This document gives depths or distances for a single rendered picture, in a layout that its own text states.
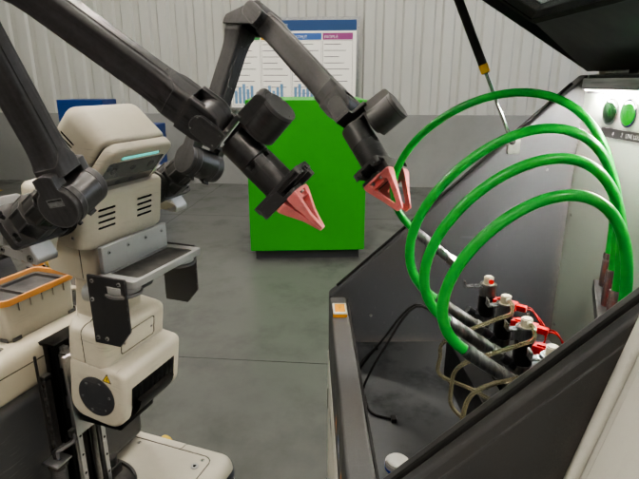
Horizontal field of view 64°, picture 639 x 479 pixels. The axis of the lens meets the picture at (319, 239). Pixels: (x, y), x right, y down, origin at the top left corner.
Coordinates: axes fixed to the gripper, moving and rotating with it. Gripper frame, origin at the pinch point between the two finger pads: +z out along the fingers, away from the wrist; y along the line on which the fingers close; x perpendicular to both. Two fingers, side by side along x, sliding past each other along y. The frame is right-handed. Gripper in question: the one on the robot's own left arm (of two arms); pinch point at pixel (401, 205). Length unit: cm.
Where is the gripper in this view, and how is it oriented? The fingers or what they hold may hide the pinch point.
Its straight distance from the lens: 97.9
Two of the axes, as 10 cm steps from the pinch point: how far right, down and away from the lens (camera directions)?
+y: 6.6, -0.2, 7.5
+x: -6.1, 5.6, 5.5
